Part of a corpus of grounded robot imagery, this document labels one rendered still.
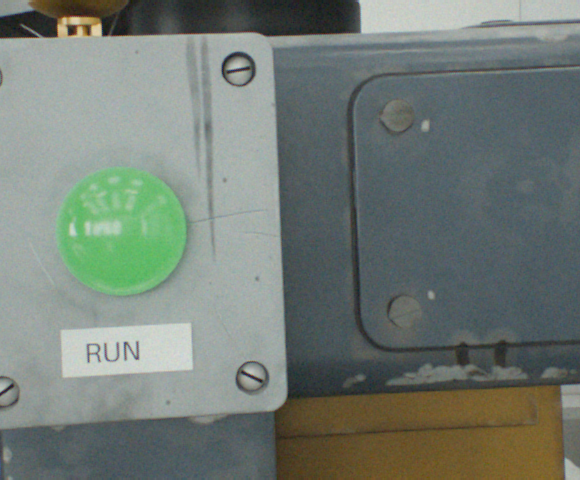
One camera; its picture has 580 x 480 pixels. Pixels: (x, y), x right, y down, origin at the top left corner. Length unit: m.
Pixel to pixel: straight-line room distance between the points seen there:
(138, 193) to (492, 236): 0.12
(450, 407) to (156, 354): 0.33
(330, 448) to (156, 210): 0.38
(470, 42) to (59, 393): 0.15
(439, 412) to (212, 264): 0.33
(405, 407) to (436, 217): 0.26
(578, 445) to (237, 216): 5.56
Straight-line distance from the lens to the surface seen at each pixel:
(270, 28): 0.47
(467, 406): 0.63
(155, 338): 0.31
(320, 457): 0.67
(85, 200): 0.30
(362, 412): 0.62
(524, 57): 0.38
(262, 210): 0.31
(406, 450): 0.67
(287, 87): 0.36
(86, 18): 0.39
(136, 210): 0.30
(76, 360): 0.31
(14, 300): 0.31
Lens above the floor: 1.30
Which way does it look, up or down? 3 degrees down
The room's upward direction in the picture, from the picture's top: 2 degrees counter-clockwise
